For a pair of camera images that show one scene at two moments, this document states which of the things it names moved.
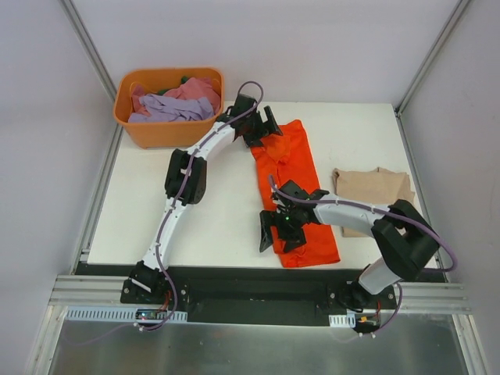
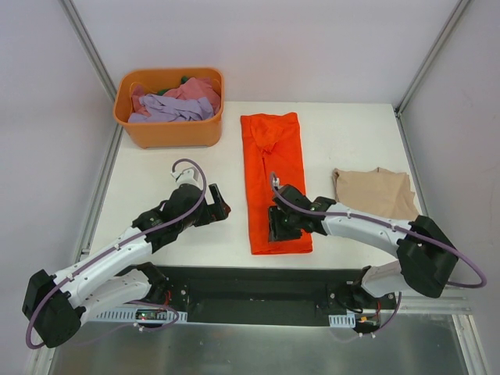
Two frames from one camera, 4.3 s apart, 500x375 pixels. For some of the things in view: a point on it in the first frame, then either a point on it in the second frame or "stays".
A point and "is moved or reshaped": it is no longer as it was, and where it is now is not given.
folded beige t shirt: [375, 187] stays
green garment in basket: [183, 80] stays
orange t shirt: [287, 162] is moved or reshaped
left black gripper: [258, 127] → [213, 206]
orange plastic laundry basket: [162, 133] stays
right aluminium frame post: [430, 57] stays
